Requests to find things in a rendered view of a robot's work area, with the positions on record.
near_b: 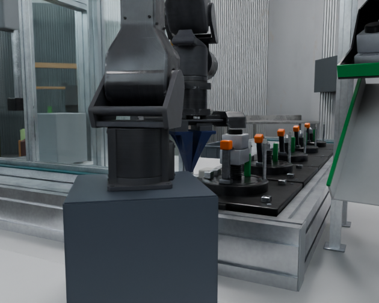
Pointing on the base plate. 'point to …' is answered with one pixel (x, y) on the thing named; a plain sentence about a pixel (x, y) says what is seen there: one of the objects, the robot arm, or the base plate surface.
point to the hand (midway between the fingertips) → (189, 151)
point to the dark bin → (367, 70)
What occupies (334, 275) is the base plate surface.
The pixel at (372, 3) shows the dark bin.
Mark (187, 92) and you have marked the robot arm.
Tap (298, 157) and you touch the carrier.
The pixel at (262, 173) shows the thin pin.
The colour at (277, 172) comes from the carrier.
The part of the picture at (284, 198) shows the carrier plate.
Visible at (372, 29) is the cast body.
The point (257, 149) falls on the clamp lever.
